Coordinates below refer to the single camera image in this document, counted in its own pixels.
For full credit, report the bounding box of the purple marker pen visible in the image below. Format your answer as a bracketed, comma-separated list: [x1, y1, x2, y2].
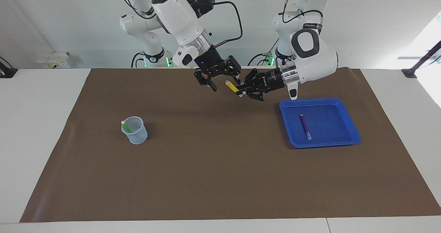
[299, 114, 312, 140]

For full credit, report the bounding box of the white wall outlet box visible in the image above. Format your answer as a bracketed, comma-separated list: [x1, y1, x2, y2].
[37, 52, 71, 69]

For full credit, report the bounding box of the brown table mat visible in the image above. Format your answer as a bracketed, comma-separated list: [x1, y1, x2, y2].
[20, 67, 441, 223]

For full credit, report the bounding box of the black desk mount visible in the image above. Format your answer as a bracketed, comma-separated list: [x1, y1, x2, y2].
[0, 56, 18, 78]

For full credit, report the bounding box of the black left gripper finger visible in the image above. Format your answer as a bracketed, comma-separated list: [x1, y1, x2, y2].
[236, 85, 266, 102]
[241, 68, 262, 89]

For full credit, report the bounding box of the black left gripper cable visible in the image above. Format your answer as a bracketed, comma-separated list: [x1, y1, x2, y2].
[283, 0, 324, 23]

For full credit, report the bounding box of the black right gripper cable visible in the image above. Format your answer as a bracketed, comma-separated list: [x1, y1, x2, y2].
[203, 1, 243, 47]

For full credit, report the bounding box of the black clamp stand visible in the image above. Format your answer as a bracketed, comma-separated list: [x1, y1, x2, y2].
[401, 40, 441, 78]

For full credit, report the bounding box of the black left arm base cable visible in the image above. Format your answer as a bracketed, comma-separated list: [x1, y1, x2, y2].
[247, 37, 279, 66]

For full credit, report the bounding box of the translucent plastic cup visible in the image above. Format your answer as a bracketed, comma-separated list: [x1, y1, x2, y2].
[121, 116, 148, 145]

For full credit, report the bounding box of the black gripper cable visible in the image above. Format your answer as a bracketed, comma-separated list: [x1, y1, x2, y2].
[283, 0, 324, 23]
[203, 1, 243, 47]

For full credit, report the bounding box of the yellow marker pen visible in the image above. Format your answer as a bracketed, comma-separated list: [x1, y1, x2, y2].
[225, 81, 243, 97]

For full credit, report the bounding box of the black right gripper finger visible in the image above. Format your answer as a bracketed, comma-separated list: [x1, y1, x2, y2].
[224, 56, 242, 85]
[194, 71, 218, 92]

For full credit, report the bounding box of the blue plastic tray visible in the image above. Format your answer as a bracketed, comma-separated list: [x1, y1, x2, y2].
[279, 97, 361, 148]

